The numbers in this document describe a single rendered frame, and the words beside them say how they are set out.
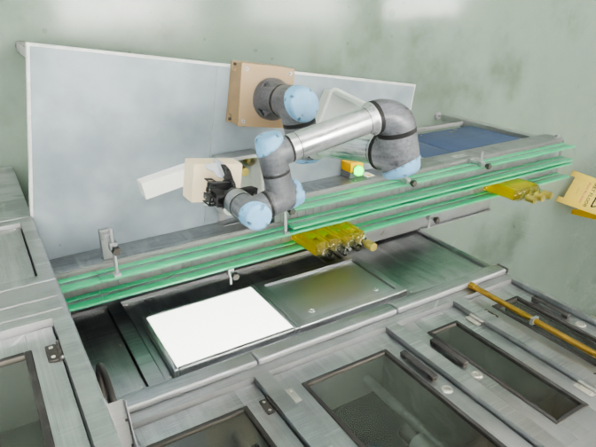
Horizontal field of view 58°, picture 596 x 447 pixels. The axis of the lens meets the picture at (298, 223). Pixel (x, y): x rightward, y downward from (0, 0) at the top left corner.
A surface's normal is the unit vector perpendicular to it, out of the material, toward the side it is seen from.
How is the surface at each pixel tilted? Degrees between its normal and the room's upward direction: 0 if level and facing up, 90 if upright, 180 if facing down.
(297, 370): 90
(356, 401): 90
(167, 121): 0
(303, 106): 11
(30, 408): 90
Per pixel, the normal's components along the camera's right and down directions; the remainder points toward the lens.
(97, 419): 0.00, -0.92
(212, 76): 0.51, 0.33
